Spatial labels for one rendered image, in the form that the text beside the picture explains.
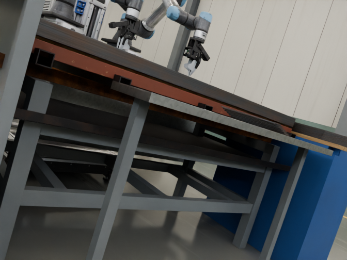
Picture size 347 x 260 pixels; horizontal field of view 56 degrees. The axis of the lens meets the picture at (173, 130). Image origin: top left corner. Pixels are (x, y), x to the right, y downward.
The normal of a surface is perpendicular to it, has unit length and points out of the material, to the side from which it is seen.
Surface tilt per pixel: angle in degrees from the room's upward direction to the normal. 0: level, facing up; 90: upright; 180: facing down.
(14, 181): 90
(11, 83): 90
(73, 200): 90
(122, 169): 90
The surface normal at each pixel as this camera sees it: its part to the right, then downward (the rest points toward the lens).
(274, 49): -0.66, -0.15
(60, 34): 0.58, 0.25
